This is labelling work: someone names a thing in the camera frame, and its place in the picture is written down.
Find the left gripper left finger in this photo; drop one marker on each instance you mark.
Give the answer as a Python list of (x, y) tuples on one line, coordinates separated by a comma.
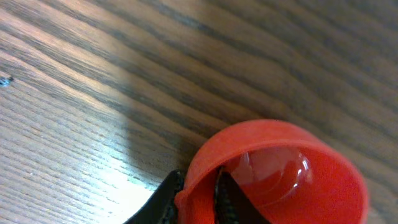
[(161, 208)]

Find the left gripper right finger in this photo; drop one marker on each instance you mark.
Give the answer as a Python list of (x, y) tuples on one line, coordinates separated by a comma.
[(232, 206)]

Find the red plastic measuring scoop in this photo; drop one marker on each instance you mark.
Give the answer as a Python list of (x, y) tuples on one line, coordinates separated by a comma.
[(288, 174)]

